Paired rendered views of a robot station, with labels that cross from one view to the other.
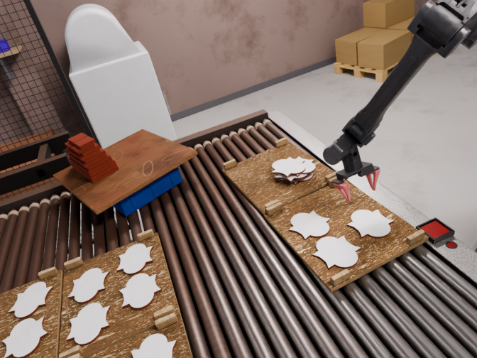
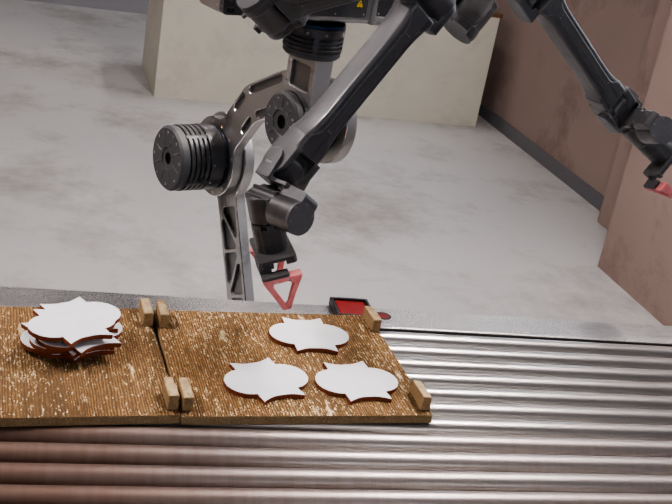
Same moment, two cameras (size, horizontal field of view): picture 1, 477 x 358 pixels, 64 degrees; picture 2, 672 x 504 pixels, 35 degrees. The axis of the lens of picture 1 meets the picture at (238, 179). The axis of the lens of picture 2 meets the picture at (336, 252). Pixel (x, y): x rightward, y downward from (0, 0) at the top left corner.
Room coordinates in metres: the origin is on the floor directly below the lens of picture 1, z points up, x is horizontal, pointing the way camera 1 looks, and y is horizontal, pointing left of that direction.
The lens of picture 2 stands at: (1.00, 1.33, 1.80)
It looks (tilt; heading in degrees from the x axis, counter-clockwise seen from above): 22 degrees down; 266
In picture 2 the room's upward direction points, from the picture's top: 10 degrees clockwise
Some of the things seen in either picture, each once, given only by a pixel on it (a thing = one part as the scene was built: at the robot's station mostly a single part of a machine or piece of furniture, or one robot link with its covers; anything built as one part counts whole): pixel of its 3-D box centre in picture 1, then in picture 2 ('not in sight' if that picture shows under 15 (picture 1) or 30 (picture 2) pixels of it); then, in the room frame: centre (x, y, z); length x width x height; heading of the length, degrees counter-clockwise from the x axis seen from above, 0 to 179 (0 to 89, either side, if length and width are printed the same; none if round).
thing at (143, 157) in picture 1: (123, 165); not in sight; (1.59, 0.49, 1.03); 0.50 x 0.50 x 0.02; 35
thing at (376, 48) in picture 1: (387, 34); not in sight; (4.71, -2.22, 0.36); 1.24 x 0.95 x 0.72; 106
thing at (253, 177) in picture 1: (277, 174); (32, 361); (1.35, -0.17, 0.93); 0.41 x 0.35 x 0.02; 18
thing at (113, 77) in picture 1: (118, 84); not in sight; (3.96, 0.95, 0.76); 0.78 x 0.69 x 1.52; 106
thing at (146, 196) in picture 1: (135, 179); not in sight; (1.54, 0.45, 0.97); 0.31 x 0.31 x 0.10; 35
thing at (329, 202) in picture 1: (338, 226); (285, 363); (0.95, -0.28, 0.93); 0.41 x 0.35 x 0.02; 16
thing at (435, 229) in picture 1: (434, 230); (351, 310); (0.84, -0.54, 0.92); 0.06 x 0.06 x 0.01; 12
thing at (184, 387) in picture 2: (274, 209); (185, 394); (1.10, -0.10, 0.95); 0.06 x 0.02 x 0.03; 106
